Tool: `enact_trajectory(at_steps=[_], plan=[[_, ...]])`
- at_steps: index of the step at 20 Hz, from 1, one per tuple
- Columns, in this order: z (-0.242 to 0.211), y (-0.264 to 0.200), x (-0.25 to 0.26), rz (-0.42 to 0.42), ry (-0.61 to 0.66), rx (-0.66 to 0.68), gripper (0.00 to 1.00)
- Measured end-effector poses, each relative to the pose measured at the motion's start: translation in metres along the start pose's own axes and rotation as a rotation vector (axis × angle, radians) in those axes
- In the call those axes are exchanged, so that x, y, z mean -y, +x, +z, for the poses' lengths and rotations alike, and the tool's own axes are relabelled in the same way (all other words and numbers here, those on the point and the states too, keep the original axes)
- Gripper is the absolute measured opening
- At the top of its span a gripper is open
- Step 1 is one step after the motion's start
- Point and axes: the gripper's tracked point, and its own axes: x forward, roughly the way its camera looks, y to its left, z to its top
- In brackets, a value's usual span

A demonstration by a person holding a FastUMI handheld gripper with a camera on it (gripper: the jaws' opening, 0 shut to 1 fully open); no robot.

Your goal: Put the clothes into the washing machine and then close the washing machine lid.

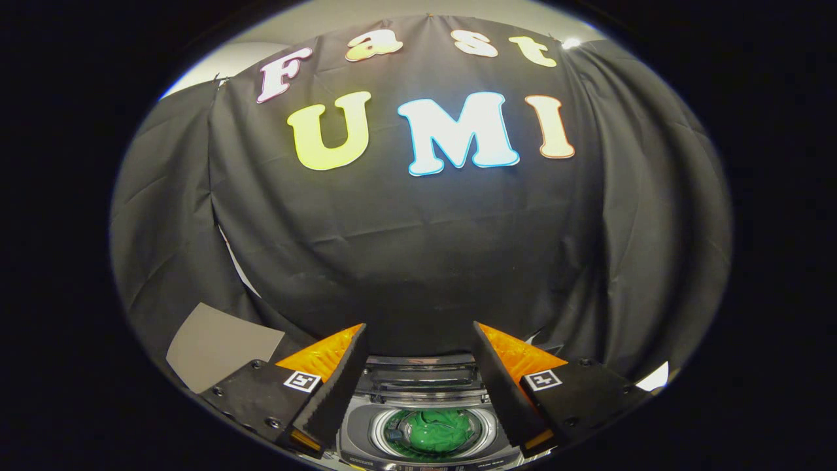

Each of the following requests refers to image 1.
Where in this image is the white board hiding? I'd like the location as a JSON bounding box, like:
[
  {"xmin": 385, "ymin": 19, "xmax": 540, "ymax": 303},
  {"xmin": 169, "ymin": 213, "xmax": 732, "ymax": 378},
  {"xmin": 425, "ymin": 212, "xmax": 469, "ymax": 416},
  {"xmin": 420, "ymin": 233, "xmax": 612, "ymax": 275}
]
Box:
[{"xmin": 636, "ymin": 361, "xmax": 670, "ymax": 392}]

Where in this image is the grey cabinet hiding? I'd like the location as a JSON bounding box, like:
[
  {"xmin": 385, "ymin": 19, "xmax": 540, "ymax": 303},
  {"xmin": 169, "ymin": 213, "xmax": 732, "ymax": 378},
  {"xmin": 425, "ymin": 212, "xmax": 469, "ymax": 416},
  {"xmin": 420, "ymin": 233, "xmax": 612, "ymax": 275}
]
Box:
[{"xmin": 165, "ymin": 302, "xmax": 288, "ymax": 394}]

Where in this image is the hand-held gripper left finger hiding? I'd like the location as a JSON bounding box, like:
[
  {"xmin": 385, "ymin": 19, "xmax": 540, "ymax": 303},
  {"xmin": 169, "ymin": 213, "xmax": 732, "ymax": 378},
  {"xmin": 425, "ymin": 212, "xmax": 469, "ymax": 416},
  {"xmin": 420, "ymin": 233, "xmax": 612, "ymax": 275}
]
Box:
[{"xmin": 199, "ymin": 323, "xmax": 368, "ymax": 459}]

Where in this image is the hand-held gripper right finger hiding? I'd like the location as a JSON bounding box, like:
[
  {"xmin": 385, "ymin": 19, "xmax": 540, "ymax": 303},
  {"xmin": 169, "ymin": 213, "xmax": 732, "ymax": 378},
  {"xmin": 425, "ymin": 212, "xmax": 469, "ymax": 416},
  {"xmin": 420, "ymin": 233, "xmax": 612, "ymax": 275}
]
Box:
[{"xmin": 471, "ymin": 321, "xmax": 655, "ymax": 459}]

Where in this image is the black backdrop cloth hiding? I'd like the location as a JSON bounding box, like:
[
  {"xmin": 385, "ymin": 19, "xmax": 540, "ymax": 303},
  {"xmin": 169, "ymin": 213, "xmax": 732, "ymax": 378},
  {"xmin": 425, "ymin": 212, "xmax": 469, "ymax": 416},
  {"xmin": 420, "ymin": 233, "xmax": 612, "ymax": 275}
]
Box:
[{"xmin": 110, "ymin": 14, "xmax": 733, "ymax": 387}]

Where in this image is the green polo shirt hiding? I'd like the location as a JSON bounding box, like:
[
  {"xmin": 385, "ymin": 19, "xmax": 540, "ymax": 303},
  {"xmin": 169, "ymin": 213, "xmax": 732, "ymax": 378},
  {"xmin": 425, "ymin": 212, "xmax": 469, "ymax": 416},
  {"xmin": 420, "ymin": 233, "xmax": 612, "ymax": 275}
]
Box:
[{"xmin": 383, "ymin": 409, "xmax": 483, "ymax": 455}]

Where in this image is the grey washing machine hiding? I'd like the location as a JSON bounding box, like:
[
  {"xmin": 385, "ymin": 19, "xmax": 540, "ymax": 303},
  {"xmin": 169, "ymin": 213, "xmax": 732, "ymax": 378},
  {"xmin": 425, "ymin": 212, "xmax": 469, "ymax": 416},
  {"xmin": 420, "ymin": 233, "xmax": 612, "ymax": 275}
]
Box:
[{"xmin": 337, "ymin": 353, "xmax": 524, "ymax": 471}]

